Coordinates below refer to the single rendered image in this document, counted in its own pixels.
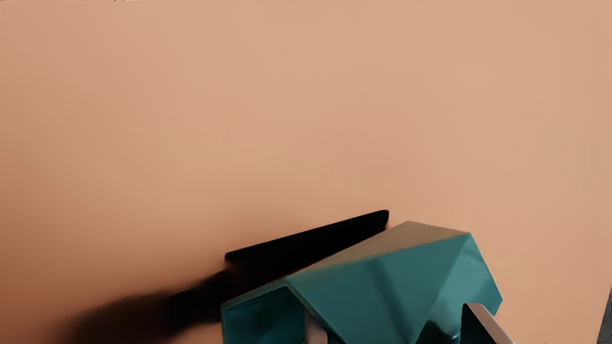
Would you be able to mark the teal faceted mug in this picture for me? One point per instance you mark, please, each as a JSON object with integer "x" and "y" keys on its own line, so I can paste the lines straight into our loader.
{"x": 382, "y": 286}

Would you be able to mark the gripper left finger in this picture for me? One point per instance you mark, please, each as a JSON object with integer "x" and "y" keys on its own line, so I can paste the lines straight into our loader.
{"x": 315, "y": 333}

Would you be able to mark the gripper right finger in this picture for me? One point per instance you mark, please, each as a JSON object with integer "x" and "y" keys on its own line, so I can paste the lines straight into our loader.
{"x": 484, "y": 327}

